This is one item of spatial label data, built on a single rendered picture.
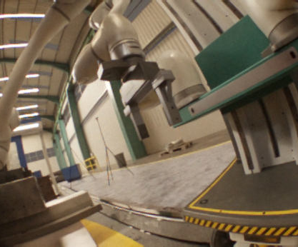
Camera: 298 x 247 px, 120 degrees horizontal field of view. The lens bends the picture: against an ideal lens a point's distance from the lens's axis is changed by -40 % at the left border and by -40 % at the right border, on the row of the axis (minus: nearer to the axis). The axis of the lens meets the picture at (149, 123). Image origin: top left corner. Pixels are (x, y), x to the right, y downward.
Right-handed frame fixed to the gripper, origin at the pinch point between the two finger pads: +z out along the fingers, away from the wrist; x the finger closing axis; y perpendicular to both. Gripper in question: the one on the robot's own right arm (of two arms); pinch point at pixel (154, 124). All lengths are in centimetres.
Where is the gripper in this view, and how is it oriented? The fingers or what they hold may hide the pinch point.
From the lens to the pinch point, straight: 33.0
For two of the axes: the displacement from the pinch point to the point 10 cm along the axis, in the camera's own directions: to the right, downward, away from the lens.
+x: -4.8, 3.1, 8.2
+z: 3.6, 9.2, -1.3
